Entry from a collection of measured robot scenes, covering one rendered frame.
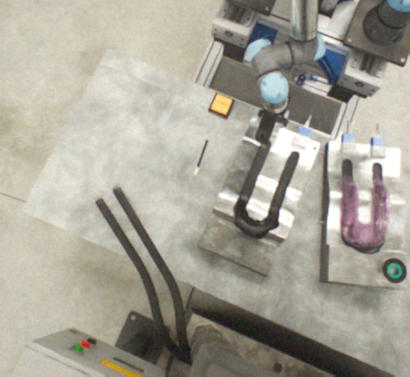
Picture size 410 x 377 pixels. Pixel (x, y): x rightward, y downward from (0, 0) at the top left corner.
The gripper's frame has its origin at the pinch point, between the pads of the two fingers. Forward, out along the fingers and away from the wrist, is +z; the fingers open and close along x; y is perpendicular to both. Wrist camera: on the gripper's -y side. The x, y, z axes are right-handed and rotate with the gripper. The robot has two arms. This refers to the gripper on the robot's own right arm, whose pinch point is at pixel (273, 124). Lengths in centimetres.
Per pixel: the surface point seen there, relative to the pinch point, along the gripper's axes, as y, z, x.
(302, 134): 1.6, 5.7, -10.5
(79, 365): -77, -66, 11
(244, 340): -72, 8, -18
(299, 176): -12.5, 6.2, -14.8
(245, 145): -9.7, 3.5, 6.5
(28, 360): -79, -68, 21
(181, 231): -46.4, 5.7, 16.2
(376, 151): 6.8, 12.4, -36.6
